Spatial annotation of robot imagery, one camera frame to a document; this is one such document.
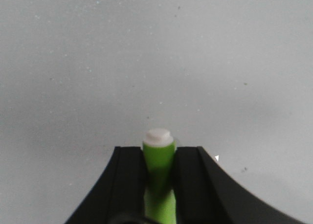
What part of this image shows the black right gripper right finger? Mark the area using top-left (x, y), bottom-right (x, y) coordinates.
top-left (172, 146), bottom-right (301, 224)

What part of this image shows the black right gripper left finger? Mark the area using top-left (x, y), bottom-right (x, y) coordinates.
top-left (66, 147), bottom-right (147, 224)

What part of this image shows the green pen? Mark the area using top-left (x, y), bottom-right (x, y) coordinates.
top-left (142, 128), bottom-right (176, 224)

